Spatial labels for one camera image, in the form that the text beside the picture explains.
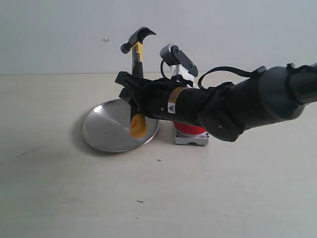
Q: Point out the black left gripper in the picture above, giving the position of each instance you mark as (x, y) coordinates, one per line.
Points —
(152, 100)

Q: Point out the yellow black claw hammer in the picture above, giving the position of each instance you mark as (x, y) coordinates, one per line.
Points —
(138, 127)

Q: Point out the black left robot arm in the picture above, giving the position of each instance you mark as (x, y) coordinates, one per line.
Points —
(266, 96)

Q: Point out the red dome push button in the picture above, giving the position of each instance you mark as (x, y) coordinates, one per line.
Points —
(190, 134)

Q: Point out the round metal plate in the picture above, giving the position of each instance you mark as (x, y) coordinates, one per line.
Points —
(107, 128)

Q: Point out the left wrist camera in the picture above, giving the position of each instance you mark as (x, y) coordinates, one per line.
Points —
(182, 69)

